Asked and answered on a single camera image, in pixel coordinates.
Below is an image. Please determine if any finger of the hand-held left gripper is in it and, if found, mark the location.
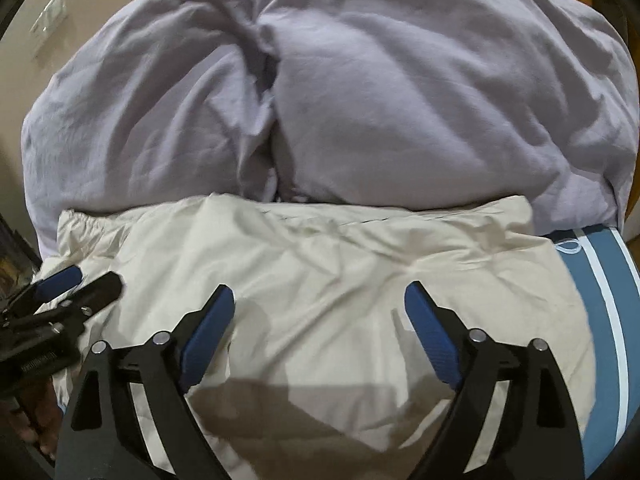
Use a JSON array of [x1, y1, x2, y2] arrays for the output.
[[10, 266, 84, 317], [55, 271, 124, 320]]

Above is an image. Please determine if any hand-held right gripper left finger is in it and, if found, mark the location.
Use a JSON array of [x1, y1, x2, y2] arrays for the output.
[[55, 284, 236, 480]]

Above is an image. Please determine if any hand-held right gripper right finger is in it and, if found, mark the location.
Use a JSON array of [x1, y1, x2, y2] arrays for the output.
[[404, 280, 586, 480]]

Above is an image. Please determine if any beige puffer jacket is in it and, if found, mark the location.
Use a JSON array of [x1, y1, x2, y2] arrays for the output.
[[37, 192, 601, 480]]

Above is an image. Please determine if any person's left hand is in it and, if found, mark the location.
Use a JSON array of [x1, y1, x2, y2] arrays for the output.
[[14, 382, 64, 462]]

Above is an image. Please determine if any blue white striped bed sheet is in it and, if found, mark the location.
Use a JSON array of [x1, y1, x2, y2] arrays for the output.
[[545, 225, 640, 480]]

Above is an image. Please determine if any purple pillow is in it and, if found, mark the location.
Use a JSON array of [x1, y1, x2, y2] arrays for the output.
[[254, 0, 635, 233], [22, 0, 282, 258]]

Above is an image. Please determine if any white wall switch panel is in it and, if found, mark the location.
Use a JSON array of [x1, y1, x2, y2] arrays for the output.
[[29, 0, 69, 57]]

